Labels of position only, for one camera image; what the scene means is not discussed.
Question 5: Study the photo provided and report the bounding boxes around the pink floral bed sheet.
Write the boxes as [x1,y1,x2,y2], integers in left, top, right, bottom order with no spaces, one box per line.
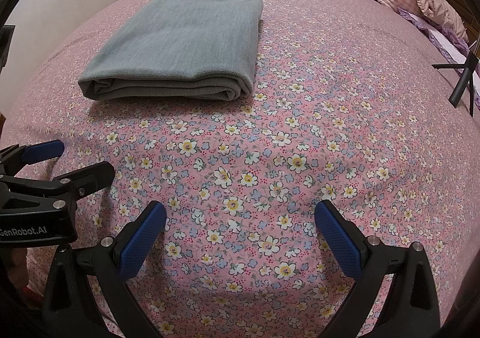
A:
[0,0,480,338]

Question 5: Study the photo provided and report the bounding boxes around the black tripod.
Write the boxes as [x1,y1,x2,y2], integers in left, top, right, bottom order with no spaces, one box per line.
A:
[431,38,480,117]

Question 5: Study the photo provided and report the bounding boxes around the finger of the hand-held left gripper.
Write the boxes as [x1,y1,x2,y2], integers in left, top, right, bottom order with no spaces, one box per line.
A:
[0,139,65,176]
[0,162,116,211]

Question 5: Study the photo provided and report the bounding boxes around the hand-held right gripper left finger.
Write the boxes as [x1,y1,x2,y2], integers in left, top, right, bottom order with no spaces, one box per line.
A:
[42,200,167,338]

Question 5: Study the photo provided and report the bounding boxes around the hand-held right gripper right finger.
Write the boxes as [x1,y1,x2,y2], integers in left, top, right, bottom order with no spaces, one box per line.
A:
[314,199,441,338]

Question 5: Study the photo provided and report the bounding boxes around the grey pants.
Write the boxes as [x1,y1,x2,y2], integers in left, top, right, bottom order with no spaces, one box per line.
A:
[77,0,264,103]

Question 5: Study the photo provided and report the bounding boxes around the purple ruffled pillow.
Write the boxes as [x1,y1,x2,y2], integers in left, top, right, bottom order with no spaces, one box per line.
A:
[397,6,480,106]

